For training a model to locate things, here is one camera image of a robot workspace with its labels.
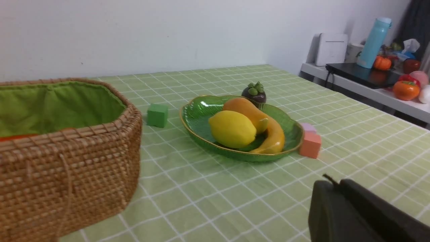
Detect light blue water bottle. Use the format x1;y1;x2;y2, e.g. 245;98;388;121
356;17;392;69

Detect red toy pepper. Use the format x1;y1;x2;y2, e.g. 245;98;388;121
398;75;421;89

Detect orange toy mango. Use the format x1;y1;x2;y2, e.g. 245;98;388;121
222;97;268;134

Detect dark red toy apple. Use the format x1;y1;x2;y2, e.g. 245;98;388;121
403;58;421;75

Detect dark curtain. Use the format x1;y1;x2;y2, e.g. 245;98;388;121
393;0;430;61

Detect tissue pack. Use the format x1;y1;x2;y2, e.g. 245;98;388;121
397;39;420;61

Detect salmon pink foam block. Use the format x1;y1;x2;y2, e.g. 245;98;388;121
299;131;321;159

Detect orange toy carrot green leaves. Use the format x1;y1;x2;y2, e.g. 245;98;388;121
0;134;38;142

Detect orange toy persimmon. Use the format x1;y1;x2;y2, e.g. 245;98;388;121
392;81;421;101

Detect small orange toy pumpkin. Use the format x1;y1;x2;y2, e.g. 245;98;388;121
372;55;392;71

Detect yellow toy banana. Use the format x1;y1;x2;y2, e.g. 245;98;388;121
250;117;285;154

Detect pink toy peach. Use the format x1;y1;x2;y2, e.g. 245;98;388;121
410;71;429;89

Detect green leaf glass plate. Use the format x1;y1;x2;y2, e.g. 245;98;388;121
180;95;305;163

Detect white box device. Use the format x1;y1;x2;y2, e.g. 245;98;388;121
315;33;348;67

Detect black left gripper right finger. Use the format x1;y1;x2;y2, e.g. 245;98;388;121
339;179;430;242

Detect woven wicker basket green lining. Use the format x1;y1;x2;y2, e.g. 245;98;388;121
1;78;143;242

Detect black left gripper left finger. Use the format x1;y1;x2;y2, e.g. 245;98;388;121
308;180;384;242

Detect yellow toy lemon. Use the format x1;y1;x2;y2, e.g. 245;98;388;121
208;111;257;150

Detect dark purple toy mangosteen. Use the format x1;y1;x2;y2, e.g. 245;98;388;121
241;81;267;103

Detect white cup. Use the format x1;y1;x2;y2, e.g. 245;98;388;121
344;43;364;63

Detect green foam cube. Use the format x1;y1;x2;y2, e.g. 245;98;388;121
146;103;168;128

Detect white toy egg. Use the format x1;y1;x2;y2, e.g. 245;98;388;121
418;85;430;104

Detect white side table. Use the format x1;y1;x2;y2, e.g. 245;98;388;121
300;63;430;130

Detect green checkered tablecloth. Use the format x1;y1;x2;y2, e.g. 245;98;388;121
60;65;430;242

